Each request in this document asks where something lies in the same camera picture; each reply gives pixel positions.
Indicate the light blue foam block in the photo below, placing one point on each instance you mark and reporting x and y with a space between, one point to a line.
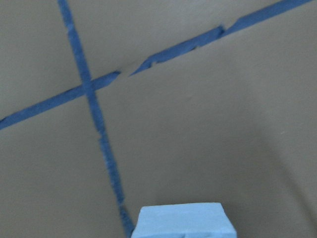
191 220

